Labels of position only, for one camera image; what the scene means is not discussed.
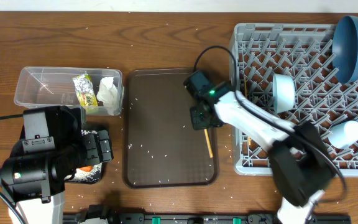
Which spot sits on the light blue rice bowl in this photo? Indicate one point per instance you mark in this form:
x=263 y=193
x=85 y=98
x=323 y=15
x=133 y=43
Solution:
x=283 y=93

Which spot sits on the grey dishwasher rack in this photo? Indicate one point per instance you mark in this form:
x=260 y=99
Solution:
x=303 y=52

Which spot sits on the blue plate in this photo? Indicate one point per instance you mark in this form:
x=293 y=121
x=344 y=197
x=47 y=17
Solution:
x=345 y=49

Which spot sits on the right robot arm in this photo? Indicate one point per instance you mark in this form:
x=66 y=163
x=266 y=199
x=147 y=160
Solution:
x=300 y=163

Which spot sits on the light blue cup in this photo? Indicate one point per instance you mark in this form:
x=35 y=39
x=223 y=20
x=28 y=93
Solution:
x=344 y=135

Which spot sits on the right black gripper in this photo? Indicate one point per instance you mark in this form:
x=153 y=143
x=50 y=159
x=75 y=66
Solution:
x=196 y=121

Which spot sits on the brown serving tray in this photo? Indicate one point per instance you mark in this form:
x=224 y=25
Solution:
x=161 y=148

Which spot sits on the wooden chopstick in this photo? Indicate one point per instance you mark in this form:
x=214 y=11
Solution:
x=245 y=94
x=208 y=142

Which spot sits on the clear plastic bin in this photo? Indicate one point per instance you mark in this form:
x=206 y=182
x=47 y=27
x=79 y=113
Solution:
x=49 y=86

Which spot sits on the orange carrot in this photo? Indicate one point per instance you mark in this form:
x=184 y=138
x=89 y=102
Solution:
x=86 y=169

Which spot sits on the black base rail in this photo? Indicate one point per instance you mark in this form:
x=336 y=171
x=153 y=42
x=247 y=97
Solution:
x=260 y=218

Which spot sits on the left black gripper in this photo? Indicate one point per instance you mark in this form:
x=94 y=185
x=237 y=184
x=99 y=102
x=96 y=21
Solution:
x=98 y=154

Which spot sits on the green yellow snack wrapper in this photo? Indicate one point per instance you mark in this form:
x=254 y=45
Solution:
x=85 y=93

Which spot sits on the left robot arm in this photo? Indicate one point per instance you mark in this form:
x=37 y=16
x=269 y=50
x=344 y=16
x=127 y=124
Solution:
x=40 y=203

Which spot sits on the white napkin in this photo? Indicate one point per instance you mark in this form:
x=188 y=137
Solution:
x=108 y=94

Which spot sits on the pile of white rice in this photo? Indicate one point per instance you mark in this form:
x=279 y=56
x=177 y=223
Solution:
x=87 y=177

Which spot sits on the black plastic tray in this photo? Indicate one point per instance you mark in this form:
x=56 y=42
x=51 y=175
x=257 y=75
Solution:
x=59 y=153

